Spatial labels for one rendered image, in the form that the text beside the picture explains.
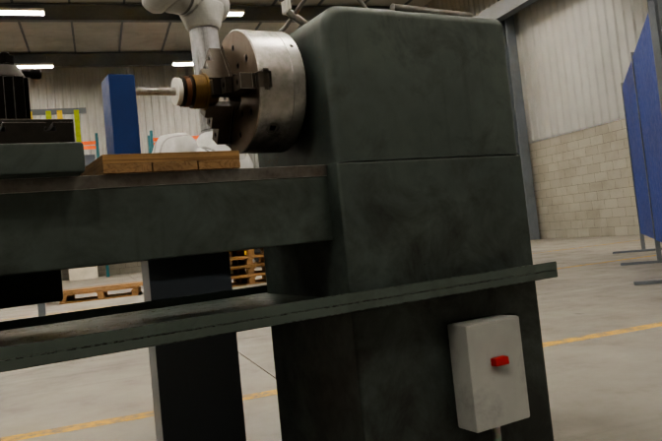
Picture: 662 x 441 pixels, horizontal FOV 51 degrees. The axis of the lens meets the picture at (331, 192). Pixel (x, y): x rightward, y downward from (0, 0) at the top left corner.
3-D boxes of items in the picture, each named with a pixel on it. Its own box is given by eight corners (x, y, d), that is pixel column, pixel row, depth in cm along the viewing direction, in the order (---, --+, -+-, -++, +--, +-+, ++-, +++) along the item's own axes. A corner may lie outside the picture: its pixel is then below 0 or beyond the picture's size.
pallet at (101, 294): (142, 291, 1193) (141, 283, 1194) (140, 294, 1111) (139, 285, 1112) (67, 300, 1166) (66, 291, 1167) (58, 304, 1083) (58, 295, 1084)
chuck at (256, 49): (242, 145, 197) (243, 31, 191) (292, 160, 170) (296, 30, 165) (212, 146, 193) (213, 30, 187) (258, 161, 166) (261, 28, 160)
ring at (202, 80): (207, 78, 178) (172, 77, 173) (220, 69, 170) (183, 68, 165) (210, 113, 178) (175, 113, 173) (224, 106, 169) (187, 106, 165)
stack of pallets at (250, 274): (267, 279, 1202) (263, 236, 1206) (290, 279, 1127) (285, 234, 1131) (198, 287, 1139) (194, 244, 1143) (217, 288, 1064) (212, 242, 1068)
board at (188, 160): (190, 185, 187) (188, 170, 187) (240, 167, 156) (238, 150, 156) (74, 191, 172) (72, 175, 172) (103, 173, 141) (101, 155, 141)
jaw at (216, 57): (239, 90, 181) (228, 56, 187) (245, 77, 177) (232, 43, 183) (199, 89, 176) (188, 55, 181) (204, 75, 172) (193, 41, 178)
